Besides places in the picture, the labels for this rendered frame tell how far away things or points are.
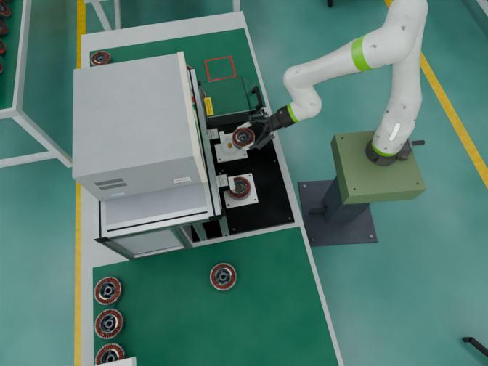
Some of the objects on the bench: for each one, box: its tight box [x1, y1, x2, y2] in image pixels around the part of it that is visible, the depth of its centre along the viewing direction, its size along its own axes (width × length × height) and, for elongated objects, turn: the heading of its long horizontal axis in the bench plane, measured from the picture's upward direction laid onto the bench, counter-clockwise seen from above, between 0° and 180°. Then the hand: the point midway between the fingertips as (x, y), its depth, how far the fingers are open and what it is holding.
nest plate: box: [214, 133, 248, 163], centre depth 164 cm, size 15×15×1 cm
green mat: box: [92, 226, 339, 366], centre depth 134 cm, size 94×61×1 cm, turn 102°
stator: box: [227, 176, 251, 200], centre depth 152 cm, size 11×11×4 cm
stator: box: [210, 263, 237, 290], centre depth 139 cm, size 11×11×4 cm
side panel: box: [100, 227, 192, 260], centre depth 131 cm, size 28×3×32 cm, turn 102°
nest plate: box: [224, 174, 259, 208], centre depth 154 cm, size 15×15×1 cm
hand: (243, 137), depth 159 cm, fingers closed on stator, 11 cm apart
